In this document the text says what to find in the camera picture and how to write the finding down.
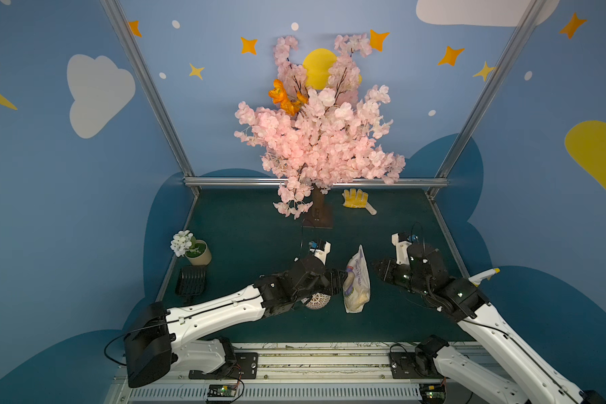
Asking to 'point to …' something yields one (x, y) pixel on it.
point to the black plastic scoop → (191, 282)
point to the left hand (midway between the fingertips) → (342, 270)
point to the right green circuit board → (433, 393)
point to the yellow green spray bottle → (477, 279)
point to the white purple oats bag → (356, 288)
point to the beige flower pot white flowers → (197, 251)
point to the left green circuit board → (221, 390)
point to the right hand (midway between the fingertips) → (375, 261)
